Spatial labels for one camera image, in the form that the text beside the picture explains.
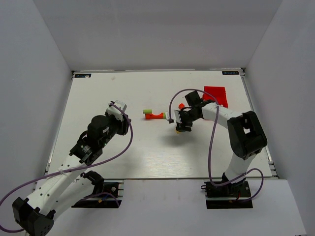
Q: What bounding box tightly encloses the red arch wood block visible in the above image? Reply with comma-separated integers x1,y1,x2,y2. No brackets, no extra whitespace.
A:
149,113,165,119

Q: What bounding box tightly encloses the long green wood block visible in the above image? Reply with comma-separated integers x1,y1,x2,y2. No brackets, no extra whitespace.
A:
143,109,153,114

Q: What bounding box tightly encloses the red plastic bin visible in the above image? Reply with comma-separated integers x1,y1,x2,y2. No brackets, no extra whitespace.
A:
202,86,229,122

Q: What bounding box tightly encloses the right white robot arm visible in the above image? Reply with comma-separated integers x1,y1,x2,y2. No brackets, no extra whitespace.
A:
168,88,267,192

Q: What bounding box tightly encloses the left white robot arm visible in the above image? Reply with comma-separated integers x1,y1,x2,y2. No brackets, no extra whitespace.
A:
12,101,131,236

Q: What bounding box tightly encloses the right blue table sticker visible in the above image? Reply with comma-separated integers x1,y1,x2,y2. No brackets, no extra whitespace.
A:
222,71,239,75

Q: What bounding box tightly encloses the blue table sticker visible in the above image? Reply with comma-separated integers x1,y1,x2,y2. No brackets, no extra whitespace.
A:
74,74,91,78
222,71,239,75

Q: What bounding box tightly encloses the left blue table sticker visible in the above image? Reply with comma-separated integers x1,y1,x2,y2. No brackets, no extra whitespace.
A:
74,74,91,78

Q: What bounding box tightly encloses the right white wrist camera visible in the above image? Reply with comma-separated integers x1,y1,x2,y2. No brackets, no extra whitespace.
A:
166,110,181,123

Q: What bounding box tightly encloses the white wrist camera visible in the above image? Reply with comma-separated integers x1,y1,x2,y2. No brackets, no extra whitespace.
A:
106,100,127,121
166,110,181,123

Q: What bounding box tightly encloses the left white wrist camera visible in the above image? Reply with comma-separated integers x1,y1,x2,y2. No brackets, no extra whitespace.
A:
106,100,127,121

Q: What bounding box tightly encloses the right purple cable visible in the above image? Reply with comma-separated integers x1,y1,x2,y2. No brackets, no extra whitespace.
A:
168,88,264,203

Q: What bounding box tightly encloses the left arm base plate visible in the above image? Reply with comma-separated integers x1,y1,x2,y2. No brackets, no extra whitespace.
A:
72,180,124,209

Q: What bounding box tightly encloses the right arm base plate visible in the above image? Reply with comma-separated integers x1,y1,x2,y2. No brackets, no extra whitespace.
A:
201,181,253,209

